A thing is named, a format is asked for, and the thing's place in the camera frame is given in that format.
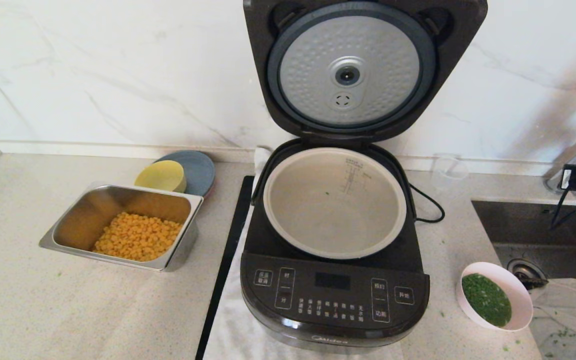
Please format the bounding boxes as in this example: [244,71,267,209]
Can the yellow small bowl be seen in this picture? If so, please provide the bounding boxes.
[134,160,188,194]

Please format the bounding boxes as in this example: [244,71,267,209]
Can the black Midea rice cooker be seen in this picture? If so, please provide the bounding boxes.
[240,139,430,353]

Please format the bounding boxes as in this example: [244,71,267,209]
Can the metal sink drain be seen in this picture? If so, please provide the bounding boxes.
[508,258,549,290]

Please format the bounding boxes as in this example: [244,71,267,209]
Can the chopped green onions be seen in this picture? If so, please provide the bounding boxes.
[462,273,512,328]

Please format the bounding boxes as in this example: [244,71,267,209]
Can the yellow corn kernels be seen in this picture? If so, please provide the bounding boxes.
[93,212,184,262]

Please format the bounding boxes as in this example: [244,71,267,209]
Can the clear measuring cup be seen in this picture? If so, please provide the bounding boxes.
[430,153,470,188]

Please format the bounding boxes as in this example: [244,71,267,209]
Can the white terry towel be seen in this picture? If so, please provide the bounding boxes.
[203,146,404,360]

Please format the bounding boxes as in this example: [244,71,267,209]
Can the blue grey plate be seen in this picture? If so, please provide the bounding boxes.
[155,150,216,198]

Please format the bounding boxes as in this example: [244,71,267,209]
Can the pink bowl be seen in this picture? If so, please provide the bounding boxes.
[456,261,534,332]

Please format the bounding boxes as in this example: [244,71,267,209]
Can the white crumpled cloth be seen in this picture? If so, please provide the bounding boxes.
[528,277,576,360]

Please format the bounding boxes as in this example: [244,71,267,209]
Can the black rice cooker lid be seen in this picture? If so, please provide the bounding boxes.
[243,0,489,143]

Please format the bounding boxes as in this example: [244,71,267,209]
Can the black power cable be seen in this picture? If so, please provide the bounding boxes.
[408,182,445,224]

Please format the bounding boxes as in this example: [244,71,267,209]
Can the stainless steel tray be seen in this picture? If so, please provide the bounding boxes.
[39,184,205,272]

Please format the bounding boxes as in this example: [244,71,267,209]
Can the black flat strip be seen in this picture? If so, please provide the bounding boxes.
[195,175,255,360]

